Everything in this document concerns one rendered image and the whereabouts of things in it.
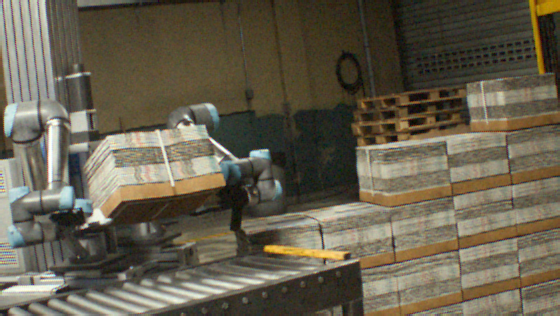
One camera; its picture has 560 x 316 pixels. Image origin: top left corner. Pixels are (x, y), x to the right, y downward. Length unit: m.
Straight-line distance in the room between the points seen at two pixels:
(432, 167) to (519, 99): 0.51
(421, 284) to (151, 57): 7.40
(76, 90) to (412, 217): 1.45
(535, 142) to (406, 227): 0.70
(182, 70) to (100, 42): 1.20
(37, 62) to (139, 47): 7.05
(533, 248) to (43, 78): 2.19
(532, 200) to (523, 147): 0.24
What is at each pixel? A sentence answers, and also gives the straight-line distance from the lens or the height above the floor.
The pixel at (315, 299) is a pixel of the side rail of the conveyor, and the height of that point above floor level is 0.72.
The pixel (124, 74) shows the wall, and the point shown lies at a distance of 10.19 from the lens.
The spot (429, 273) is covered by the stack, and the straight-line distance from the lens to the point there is 3.43.
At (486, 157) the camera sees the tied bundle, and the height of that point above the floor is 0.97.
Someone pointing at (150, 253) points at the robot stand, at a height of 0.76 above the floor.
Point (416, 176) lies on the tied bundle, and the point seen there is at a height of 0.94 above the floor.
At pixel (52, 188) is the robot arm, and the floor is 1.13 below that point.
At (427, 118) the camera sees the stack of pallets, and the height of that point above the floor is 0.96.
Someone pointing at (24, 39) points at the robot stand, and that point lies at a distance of 3.37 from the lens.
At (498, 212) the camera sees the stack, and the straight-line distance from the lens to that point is 3.54.
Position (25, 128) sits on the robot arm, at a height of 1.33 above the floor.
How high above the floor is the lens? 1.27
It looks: 3 degrees down
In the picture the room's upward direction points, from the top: 8 degrees counter-clockwise
